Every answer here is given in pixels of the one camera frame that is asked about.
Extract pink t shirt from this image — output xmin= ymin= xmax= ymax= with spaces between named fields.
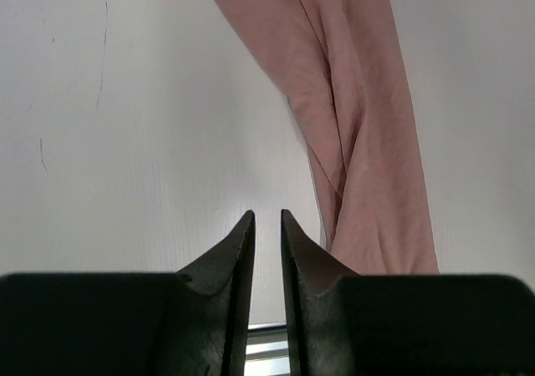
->
xmin=214 ymin=0 xmax=439 ymax=274

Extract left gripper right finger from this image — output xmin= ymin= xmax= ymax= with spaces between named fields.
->
xmin=281 ymin=209 xmax=376 ymax=375

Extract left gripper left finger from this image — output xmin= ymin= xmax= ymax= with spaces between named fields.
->
xmin=158 ymin=211 xmax=256 ymax=375

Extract aluminium rail frame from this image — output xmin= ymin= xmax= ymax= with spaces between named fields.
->
xmin=243 ymin=323 xmax=290 ymax=376

